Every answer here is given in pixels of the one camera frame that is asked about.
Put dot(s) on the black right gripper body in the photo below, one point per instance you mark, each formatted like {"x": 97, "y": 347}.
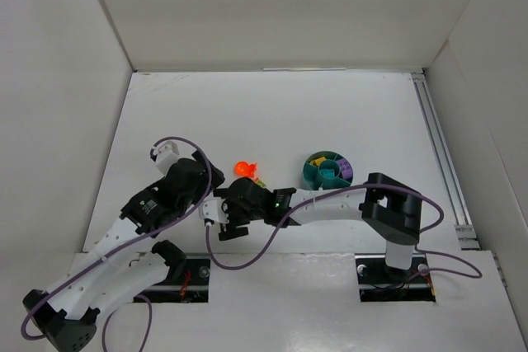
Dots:
{"x": 230, "y": 218}

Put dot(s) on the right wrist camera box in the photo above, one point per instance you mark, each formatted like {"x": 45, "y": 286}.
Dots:
{"x": 211, "y": 210}

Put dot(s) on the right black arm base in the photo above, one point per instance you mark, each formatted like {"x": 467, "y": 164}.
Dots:
{"x": 394, "y": 211}

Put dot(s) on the teal round divided container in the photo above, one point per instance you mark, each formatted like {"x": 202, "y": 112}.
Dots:
{"x": 313, "y": 178}

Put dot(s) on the orange funnel lego piece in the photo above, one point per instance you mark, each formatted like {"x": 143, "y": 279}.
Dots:
{"x": 245, "y": 169}

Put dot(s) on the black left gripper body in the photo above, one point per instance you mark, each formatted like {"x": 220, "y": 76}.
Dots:
{"x": 210, "y": 171}

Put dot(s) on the yellow long lego brick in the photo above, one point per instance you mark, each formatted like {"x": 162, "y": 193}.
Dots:
{"x": 317, "y": 161}

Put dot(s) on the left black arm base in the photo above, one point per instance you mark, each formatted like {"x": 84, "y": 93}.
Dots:
{"x": 66, "y": 335}

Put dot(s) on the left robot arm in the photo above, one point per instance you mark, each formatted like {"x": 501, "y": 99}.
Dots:
{"x": 76, "y": 293}

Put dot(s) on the aluminium rail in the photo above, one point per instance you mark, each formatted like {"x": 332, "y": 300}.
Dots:
{"x": 464, "y": 227}

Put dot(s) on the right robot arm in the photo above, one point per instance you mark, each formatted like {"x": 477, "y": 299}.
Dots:
{"x": 309, "y": 206}

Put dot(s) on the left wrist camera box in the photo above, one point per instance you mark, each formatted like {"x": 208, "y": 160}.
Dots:
{"x": 164, "y": 155}

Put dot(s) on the teal square lego brick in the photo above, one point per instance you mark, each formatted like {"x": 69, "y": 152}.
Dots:
{"x": 328, "y": 173}

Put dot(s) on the purple curved lego brick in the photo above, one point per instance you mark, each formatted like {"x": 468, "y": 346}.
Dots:
{"x": 345, "y": 168}

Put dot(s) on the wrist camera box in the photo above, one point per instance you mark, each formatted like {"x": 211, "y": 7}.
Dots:
{"x": 211, "y": 210}
{"x": 164, "y": 155}

